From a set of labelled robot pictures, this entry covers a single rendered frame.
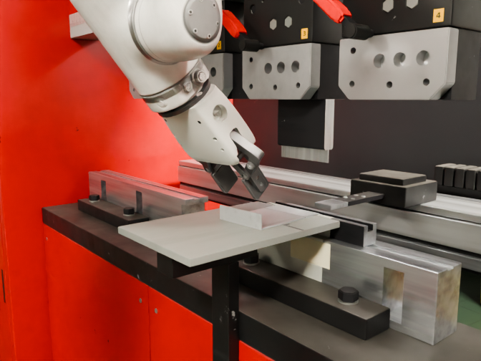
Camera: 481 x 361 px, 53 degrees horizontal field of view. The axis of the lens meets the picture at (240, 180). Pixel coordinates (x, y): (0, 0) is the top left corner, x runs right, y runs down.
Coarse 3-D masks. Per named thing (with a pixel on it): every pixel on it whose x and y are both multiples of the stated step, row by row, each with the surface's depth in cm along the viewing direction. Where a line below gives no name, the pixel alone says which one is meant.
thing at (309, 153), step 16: (288, 112) 77; (304, 112) 74; (320, 112) 72; (288, 128) 77; (304, 128) 75; (320, 128) 72; (288, 144) 78; (304, 144) 75; (320, 144) 73; (320, 160) 74
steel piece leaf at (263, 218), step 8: (224, 208) 70; (232, 208) 69; (264, 208) 77; (224, 216) 71; (232, 216) 69; (240, 216) 68; (248, 216) 67; (256, 216) 66; (264, 216) 72; (272, 216) 72; (280, 216) 72; (288, 216) 72; (296, 216) 72; (240, 224) 68; (248, 224) 67; (256, 224) 66; (264, 224) 68; (272, 224) 68; (280, 224) 68
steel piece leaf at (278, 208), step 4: (268, 208) 77; (272, 208) 77; (276, 208) 77; (280, 208) 77; (284, 208) 77; (288, 208) 77; (292, 208) 77; (296, 208) 77; (284, 212) 75; (288, 212) 75; (292, 212) 75; (296, 212) 75; (300, 212) 75; (304, 212) 75; (308, 212) 75; (312, 212) 75; (304, 216) 72; (308, 216) 73
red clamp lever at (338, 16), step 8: (320, 0) 61; (328, 0) 60; (336, 0) 61; (328, 8) 60; (336, 8) 59; (344, 8) 60; (336, 16) 59; (344, 16) 59; (344, 24) 59; (352, 24) 57; (360, 24) 58; (352, 32) 57; (360, 32) 57; (368, 32) 58
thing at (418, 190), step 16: (368, 176) 91; (384, 176) 89; (400, 176) 88; (416, 176) 89; (352, 192) 93; (368, 192) 89; (384, 192) 88; (400, 192) 85; (416, 192) 87; (432, 192) 90; (336, 208) 79
